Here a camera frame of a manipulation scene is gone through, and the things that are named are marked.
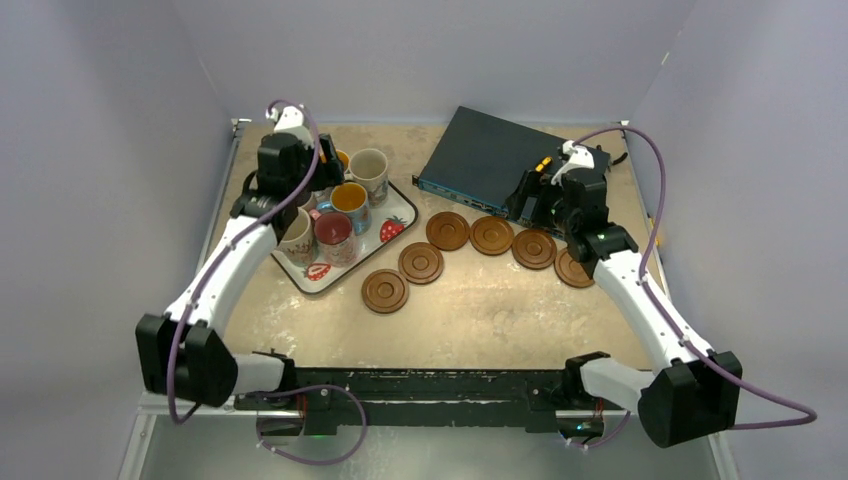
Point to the wooden coaster one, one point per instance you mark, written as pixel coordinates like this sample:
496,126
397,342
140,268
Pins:
447,231

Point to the wooden coaster five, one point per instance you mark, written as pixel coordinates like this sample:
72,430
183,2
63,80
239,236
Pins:
421,263

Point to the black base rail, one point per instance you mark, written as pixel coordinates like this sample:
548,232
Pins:
537,401

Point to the pink inside dark mug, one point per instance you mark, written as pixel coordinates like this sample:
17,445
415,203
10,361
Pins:
336,237

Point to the wooden coaster six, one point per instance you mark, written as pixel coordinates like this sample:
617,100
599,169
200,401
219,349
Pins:
385,291

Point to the wooden coaster three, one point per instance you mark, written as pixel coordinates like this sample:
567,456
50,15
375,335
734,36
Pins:
534,249

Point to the beige cream mug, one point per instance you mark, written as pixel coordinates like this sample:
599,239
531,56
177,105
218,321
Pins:
298,242

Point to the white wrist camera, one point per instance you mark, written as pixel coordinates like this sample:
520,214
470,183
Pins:
291,120
573,157

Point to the wooden coaster two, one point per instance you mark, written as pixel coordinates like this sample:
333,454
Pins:
491,235

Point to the white strawberry tray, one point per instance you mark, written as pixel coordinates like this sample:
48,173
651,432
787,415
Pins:
388,223

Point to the wooden coaster four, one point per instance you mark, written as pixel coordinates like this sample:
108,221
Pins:
571,272

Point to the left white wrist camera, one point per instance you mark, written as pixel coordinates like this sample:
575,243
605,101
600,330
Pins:
291,120

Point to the white floral mug orange inside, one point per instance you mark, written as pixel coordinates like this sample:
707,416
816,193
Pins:
344,159

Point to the purple inside pink mug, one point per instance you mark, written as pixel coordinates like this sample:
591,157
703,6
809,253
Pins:
306,200

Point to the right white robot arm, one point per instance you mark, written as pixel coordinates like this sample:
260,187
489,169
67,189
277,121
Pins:
691,390

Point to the yellow black screwdriver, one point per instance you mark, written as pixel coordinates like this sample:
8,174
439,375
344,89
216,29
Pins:
543,164

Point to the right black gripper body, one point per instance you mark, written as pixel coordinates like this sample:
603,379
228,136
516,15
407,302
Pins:
527,201

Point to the blue mug orange inside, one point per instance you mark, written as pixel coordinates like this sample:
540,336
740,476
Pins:
350,199

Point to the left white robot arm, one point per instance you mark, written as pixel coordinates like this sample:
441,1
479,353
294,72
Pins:
181,351

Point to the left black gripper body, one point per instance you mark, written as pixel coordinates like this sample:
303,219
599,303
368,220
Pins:
307,157

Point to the cream white mug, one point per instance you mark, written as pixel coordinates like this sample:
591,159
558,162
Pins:
369,168

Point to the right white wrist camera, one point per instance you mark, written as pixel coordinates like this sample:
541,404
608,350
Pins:
573,157

